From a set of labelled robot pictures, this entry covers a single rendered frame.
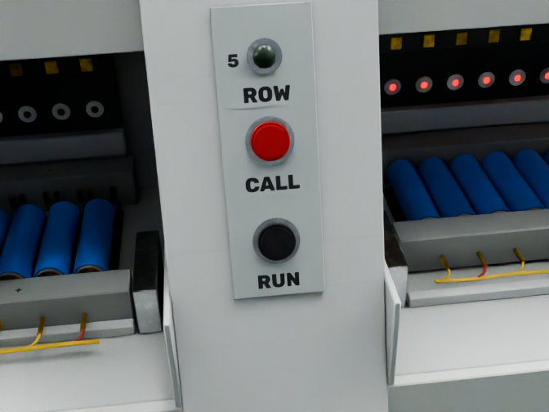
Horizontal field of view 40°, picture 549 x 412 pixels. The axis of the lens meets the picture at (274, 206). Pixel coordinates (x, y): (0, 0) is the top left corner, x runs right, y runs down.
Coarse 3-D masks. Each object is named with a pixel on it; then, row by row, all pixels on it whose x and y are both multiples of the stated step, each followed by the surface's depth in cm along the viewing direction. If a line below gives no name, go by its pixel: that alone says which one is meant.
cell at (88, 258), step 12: (96, 204) 44; (108, 204) 44; (84, 216) 43; (96, 216) 43; (108, 216) 43; (84, 228) 42; (96, 228) 42; (108, 228) 43; (84, 240) 41; (96, 240) 41; (108, 240) 42; (84, 252) 40; (96, 252) 40; (108, 252) 41; (84, 264) 39; (96, 264) 39; (108, 264) 40
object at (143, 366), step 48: (0, 144) 46; (48, 144) 47; (96, 144) 47; (144, 192) 49; (144, 240) 39; (144, 288) 36; (144, 336) 38; (0, 384) 35; (48, 384) 35; (96, 384) 35; (144, 384) 35
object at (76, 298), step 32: (0, 288) 37; (32, 288) 37; (64, 288) 37; (96, 288) 37; (128, 288) 37; (0, 320) 37; (32, 320) 37; (64, 320) 37; (96, 320) 38; (0, 352) 36
